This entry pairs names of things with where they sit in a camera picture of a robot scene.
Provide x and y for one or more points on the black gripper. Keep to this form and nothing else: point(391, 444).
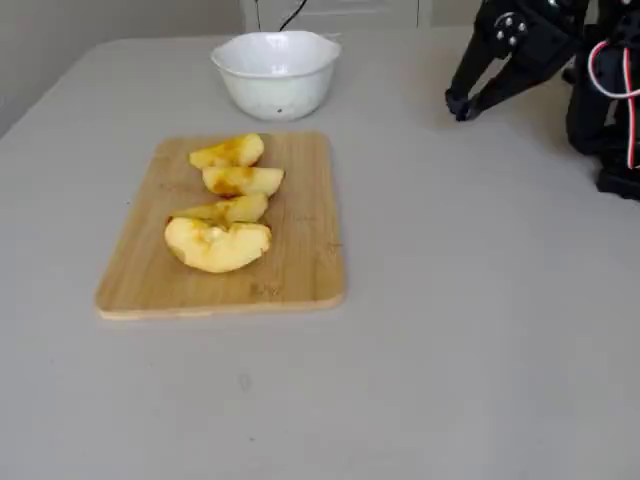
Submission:
point(505, 60)

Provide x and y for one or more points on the yellow apple slice brown patch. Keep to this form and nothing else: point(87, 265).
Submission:
point(245, 181)

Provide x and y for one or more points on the yellow apple slice browned core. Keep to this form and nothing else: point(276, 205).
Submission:
point(225, 152)

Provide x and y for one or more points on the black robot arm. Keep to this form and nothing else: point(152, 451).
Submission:
point(590, 115)

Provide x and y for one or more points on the white ceramic bowl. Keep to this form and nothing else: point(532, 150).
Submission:
point(275, 95)

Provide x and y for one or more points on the wooden cutting board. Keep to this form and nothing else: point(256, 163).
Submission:
point(300, 225)

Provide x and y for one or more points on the thin yellow apple slice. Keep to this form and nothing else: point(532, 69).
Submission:
point(245, 209)

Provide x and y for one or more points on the large pale yellow apple slice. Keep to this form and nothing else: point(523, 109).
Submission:
point(215, 247)

